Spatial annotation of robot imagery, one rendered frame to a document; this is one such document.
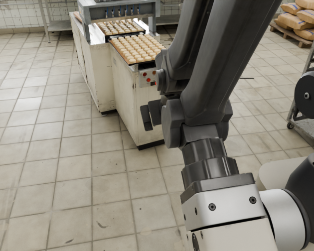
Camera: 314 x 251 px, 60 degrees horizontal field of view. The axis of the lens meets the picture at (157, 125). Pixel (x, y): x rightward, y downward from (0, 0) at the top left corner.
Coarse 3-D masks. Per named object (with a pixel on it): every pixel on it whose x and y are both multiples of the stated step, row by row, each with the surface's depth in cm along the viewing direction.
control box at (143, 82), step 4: (152, 68) 213; (156, 68) 213; (140, 72) 208; (144, 72) 209; (148, 72) 211; (152, 72) 212; (140, 76) 210; (144, 76) 211; (148, 76) 213; (152, 76) 214; (140, 80) 212; (144, 80) 213; (152, 80) 216; (140, 84) 214; (144, 84) 216; (148, 84) 217; (152, 84) 218
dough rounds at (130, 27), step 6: (96, 24) 285; (102, 24) 278; (108, 24) 279; (120, 24) 278; (126, 24) 280; (132, 24) 279; (102, 30) 268; (108, 30) 262; (114, 30) 262; (120, 30) 262; (126, 30) 262; (132, 30) 263; (138, 30) 266
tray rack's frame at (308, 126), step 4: (292, 116) 282; (300, 116) 282; (292, 120) 276; (304, 120) 276; (308, 120) 276; (312, 120) 276; (292, 124) 275; (296, 124) 270; (300, 124) 271; (304, 124) 271; (308, 124) 271; (312, 124) 271; (300, 128) 267; (304, 128) 265; (308, 128) 265; (312, 128) 265; (304, 132) 263; (308, 132) 260; (312, 132) 260; (312, 136) 255
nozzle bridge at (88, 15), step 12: (84, 0) 251; (120, 0) 250; (132, 0) 250; (144, 0) 251; (156, 0) 255; (84, 12) 237; (96, 12) 249; (108, 12) 253; (144, 12) 266; (156, 12) 262; (84, 24) 252; (84, 36) 268
